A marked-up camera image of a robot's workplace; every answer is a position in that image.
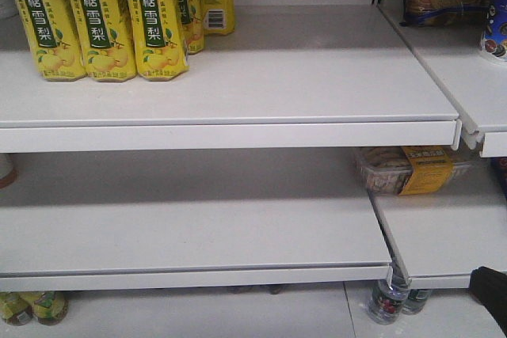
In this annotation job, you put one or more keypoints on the yellow pear drink bottle left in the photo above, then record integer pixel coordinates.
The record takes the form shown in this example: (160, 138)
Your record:
(53, 39)

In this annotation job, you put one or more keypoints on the blue cookie cup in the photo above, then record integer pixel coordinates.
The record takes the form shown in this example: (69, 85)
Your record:
(492, 45)

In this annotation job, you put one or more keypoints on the clear water bottle red label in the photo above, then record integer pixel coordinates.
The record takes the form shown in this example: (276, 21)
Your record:
(386, 300)

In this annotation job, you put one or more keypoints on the green tea bottle lower left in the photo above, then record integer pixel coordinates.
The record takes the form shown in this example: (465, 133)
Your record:
(14, 309)

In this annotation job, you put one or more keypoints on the yellow pear drink bottle right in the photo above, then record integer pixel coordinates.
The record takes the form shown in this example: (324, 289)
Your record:
(161, 52)

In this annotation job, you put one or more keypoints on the white metal shelf unit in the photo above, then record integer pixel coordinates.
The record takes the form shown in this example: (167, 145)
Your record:
(225, 203)

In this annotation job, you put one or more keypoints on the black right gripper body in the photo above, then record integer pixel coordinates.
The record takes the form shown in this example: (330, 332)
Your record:
(488, 286)

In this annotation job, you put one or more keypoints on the clear cookie box yellow label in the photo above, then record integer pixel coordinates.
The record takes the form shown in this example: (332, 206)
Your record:
(410, 170)

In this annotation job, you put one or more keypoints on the yellow pear drink bottle middle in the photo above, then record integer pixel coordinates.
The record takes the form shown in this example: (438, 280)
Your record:
(105, 34)

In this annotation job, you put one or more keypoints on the green tea bottle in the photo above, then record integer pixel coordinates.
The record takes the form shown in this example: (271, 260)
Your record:
(49, 307)
(14, 309)

